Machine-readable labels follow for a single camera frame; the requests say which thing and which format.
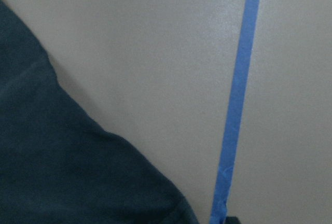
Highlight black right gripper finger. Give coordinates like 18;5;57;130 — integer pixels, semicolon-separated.
225;216;241;224

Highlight black printed t-shirt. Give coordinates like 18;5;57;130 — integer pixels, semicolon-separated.
1;3;197;223

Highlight blue tape grid lines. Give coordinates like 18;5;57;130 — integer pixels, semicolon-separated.
209;0;260;223

